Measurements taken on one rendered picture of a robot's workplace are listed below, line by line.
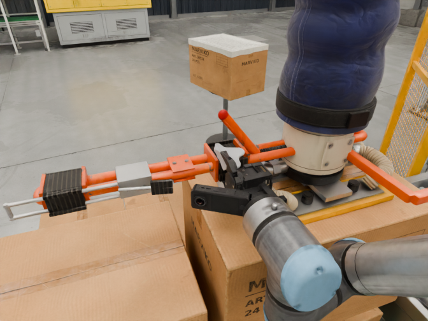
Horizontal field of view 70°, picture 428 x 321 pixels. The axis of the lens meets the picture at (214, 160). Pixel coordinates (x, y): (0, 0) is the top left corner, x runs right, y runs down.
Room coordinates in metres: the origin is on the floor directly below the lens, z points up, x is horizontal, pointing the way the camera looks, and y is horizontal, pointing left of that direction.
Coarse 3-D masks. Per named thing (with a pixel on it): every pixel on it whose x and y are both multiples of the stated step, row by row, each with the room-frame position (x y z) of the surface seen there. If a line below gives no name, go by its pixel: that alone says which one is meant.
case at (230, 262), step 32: (192, 224) 0.66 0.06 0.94; (224, 224) 0.52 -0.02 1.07; (320, 224) 0.53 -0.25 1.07; (352, 224) 0.53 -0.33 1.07; (384, 224) 0.53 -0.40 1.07; (416, 224) 0.56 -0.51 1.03; (192, 256) 0.67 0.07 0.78; (224, 256) 0.43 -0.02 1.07; (256, 256) 0.43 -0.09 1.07; (224, 288) 0.41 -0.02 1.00; (256, 288) 0.42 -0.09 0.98; (224, 320) 0.40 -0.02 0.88; (256, 320) 0.42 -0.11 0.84; (320, 320) 0.49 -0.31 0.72
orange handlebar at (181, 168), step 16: (272, 144) 0.67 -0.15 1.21; (176, 160) 0.58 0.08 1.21; (192, 160) 0.59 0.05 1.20; (256, 160) 0.60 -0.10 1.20; (352, 160) 0.61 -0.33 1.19; (368, 160) 0.59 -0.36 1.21; (96, 176) 0.52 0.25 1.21; (112, 176) 0.53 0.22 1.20; (160, 176) 0.53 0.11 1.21; (176, 176) 0.54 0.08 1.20; (192, 176) 0.55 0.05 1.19; (384, 176) 0.53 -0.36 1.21; (96, 192) 0.48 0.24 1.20; (400, 192) 0.48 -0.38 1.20; (416, 192) 0.47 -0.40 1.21
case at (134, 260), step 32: (64, 224) 0.65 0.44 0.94; (96, 224) 0.65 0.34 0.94; (128, 224) 0.65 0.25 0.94; (160, 224) 0.65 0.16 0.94; (0, 256) 0.54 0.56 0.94; (32, 256) 0.54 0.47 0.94; (64, 256) 0.54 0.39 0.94; (96, 256) 0.54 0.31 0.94; (128, 256) 0.54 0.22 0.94; (160, 256) 0.54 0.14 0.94; (0, 288) 0.44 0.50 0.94; (32, 288) 0.44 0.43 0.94; (64, 288) 0.44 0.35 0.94; (96, 288) 0.44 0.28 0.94; (128, 288) 0.44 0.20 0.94; (160, 288) 0.44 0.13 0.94; (192, 288) 0.44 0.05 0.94; (0, 320) 0.36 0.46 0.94; (32, 320) 0.36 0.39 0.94; (64, 320) 0.36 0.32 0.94; (96, 320) 0.36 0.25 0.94; (128, 320) 0.36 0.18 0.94; (160, 320) 0.36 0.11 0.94; (192, 320) 0.37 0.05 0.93
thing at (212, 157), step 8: (208, 144) 0.64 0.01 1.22; (224, 144) 0.65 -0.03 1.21; (232, 144) 0.65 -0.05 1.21; (240, 144) 0.63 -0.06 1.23; (208, 152) 0.60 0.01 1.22; (208, 160) 0.60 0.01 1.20; (216, 160) 0.56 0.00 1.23; (240, 160) 0.57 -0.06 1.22; (248, 160) 0.58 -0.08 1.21; (216, 168) 0.56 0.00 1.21; (216, 176) 0.56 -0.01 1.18; (224, 176) 0.56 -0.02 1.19
